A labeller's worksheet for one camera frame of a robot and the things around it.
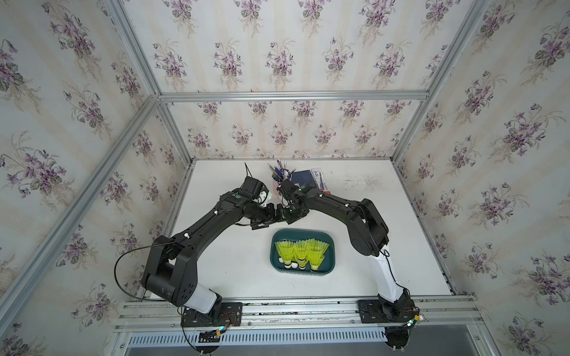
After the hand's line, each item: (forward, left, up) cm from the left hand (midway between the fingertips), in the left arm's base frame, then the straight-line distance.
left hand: (283, 221), depth 81 cm
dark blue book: (+32, -10, -11) cm, 35 cm away
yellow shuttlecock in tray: (-10, -12, -4) cm, 16 cm away
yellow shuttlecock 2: (-8, -7, -7) cm, 12 cm away
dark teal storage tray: (-9, -4, -5) cm, 12 cm away
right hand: (+9, -5, -12) cm, 15 cm away
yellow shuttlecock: (-7, -1, -9) cm, 11 cm away
